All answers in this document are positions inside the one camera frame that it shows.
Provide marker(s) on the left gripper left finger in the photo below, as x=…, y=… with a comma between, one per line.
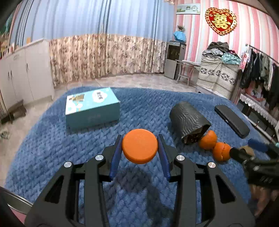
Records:
x=74, y=196

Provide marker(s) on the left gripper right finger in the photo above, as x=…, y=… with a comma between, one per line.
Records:
x=204, y=195

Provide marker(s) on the brown paper ball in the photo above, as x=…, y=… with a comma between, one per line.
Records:
x=247, y=150

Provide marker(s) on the black textured cup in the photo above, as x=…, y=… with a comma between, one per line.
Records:
x=188, y=123

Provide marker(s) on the orange round lid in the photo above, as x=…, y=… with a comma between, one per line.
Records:
x=139, y=146

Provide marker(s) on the person's right hand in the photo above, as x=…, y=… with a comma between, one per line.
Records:
x=262, y=196

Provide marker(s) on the pink mug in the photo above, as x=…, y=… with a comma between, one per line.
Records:
x=15, y=207

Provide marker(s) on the orange tangerine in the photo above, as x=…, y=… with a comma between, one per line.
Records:
x=221, y=152
x=208, y=141

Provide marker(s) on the black rectangular case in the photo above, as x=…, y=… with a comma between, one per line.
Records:
x=233, y=120

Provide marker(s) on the low tv stand with lace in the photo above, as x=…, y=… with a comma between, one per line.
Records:
x=252, y=105

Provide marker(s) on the blue woven table blanket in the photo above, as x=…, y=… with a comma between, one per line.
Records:
x=139, y=194

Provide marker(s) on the hanging dark clothes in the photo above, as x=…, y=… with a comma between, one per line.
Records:
x=263, y=72

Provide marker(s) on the teal tissue box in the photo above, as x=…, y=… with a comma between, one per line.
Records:
x=91, y=108

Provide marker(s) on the small wooden stool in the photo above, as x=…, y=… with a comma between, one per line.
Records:
x=14, y=112

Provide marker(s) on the patterned cloth covered cabinet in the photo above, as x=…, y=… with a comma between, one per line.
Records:
x=217, y=76

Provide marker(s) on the pile of folded clothes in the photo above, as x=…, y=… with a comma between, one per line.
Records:
x=222, y=51

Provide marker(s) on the small metal folding table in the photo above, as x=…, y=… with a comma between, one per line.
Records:
x=186, y=69

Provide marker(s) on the white cabinet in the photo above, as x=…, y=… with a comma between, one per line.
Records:
x=26, y=74

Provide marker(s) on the grey water dispenser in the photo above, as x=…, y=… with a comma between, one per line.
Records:
x=175, y=52

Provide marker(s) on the blue covered water bottle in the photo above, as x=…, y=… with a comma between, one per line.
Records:
x=180, y=36

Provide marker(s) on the blue floral curtain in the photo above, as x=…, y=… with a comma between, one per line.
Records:
x=93, y=39

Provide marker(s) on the framed landscape picture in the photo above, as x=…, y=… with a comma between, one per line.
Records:
x=189, y=8

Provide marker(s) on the red heart wall decoration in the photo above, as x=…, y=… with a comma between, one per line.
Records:
x=222, y=21

